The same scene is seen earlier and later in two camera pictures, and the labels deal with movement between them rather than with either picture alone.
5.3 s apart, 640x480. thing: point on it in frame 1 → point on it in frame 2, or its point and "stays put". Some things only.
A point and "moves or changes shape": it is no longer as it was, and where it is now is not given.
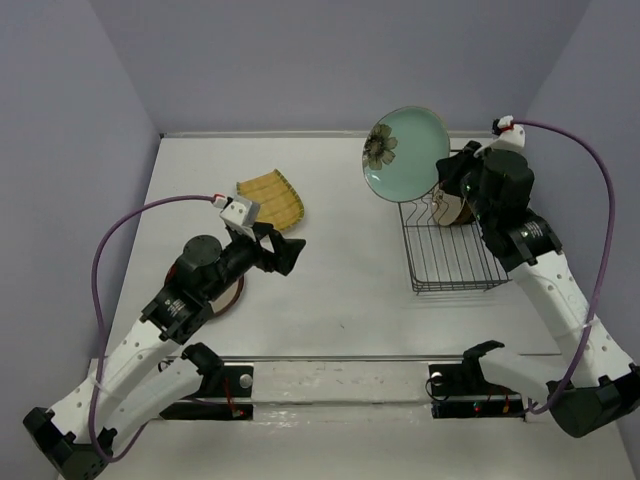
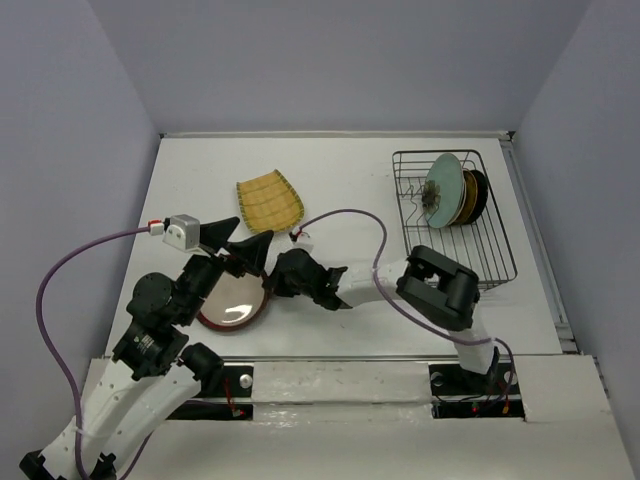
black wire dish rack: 443,256 stays put
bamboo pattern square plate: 279,204 stays put
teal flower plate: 401,151 → 443,191
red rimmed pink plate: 223,303 moves or changes shape
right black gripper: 450,167 → 276,283
